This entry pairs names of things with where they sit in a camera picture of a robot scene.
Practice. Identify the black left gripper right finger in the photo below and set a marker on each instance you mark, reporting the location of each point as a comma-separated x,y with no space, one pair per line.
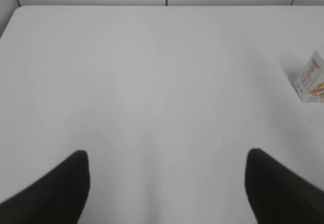
278,195

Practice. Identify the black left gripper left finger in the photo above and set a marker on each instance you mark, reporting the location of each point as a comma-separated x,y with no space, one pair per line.
57,197

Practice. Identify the white yili changqing bottle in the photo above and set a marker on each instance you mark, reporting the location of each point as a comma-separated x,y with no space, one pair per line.
309,84

